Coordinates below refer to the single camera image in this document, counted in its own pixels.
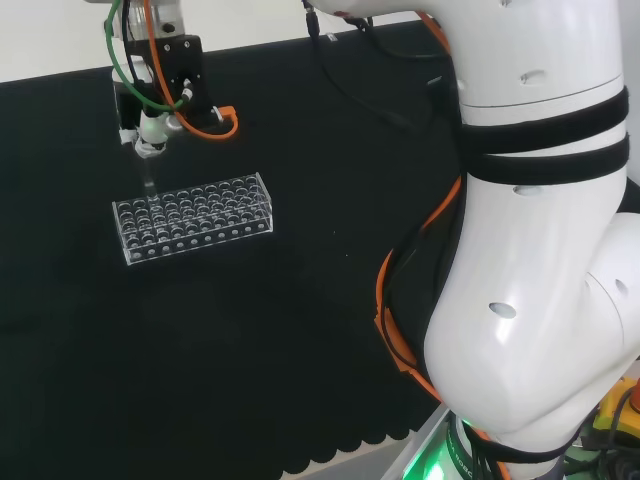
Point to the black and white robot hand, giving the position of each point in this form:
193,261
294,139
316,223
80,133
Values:
152,127

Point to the clear glass test tube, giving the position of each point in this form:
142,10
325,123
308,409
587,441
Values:
148,180

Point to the black bench cloth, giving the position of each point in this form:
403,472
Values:
200,325

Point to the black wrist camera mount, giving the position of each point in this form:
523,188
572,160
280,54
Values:
187,70

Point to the yellow stop button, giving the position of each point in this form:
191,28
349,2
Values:
617,405

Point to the clear acrylic test tube rack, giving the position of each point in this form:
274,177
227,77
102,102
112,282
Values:
195,220

